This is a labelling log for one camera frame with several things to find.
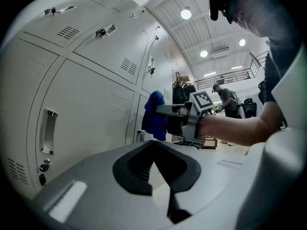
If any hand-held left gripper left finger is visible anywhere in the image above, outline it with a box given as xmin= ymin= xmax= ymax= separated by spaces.
xmin=32 ymin=139 xmax=170 ymax=228

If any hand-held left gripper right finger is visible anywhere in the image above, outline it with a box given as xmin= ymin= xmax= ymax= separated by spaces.
xmin=153 ymin=140 xmax=263 ymax=230

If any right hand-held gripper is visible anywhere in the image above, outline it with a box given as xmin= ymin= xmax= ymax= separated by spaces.
xmin=155 ymin=89 xmax=214 ymax=140

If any blue jacket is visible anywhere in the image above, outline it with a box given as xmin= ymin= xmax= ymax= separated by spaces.
xmin=141 ymin=91 xmax=168 ymax=141

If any person's right forearm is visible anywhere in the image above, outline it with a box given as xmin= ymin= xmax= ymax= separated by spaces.
xmin=199 ymin=109 xmax=274 ymax=147

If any grey metal locker cabinet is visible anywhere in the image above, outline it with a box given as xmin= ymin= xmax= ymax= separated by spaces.
xmin=0 ymin=0 xmax=173 ymax=201

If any black hanging jacket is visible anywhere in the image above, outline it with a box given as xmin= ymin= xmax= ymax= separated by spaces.
xmin=172 ymin=84 xmax=188 ymax=105

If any black metal clothes rack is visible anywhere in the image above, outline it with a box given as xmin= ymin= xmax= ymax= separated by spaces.
xmin=171 ymin=70 xmax=201 ymax=150

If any wooden crate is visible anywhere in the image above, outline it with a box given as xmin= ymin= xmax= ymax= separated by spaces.
xmin=202 ymin=138 xmax=218 ymax=150

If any metal mezzanine railing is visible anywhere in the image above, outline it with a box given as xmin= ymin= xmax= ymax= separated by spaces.
xmin=194 ymin=51 xmax=262 ymax=91

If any ceiling air conditioner unit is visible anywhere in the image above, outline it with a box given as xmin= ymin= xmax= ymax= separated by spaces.
xmin=212 ymin=46 xmax=230 ymax=55

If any black office chair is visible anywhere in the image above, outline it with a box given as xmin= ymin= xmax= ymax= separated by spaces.
xmin=243 ymin=98 xmax=258 ymax=118

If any person's head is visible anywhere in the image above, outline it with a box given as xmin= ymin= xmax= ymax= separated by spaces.
xmin=225 ymin=0 xmax=276 ymax=38

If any person's dark t-shirt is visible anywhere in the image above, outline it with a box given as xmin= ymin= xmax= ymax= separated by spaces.
xmin=262 ymin=0 xmax=303 ymax=105

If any black head-worn camera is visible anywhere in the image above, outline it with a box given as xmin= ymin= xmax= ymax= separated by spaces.
xmin=208 ymin=0 xmax=235 ymax=21

